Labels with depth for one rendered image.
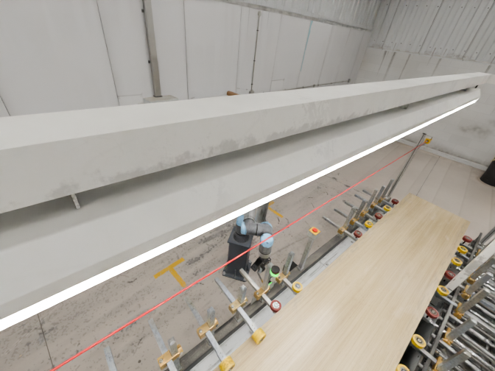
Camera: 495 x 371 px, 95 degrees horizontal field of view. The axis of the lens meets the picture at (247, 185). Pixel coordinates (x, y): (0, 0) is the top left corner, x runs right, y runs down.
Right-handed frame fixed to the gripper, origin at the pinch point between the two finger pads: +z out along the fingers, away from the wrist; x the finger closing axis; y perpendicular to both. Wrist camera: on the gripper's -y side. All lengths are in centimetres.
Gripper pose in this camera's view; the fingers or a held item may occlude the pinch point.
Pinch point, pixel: (258, 271)
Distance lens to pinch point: 187.5
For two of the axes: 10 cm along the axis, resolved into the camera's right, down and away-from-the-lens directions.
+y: 7.6, -3.2, 5.7
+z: -0.9, 8.1, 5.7
